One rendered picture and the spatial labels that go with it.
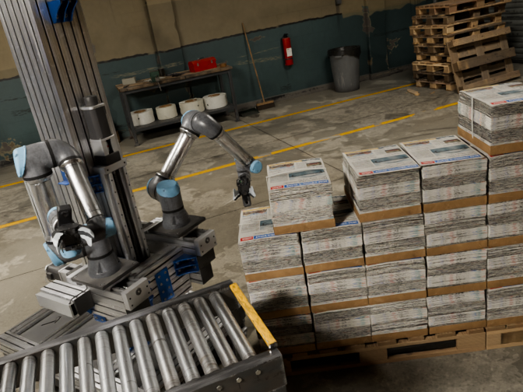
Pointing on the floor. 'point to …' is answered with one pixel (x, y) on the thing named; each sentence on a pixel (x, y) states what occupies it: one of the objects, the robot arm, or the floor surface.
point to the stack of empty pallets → (440, 23)
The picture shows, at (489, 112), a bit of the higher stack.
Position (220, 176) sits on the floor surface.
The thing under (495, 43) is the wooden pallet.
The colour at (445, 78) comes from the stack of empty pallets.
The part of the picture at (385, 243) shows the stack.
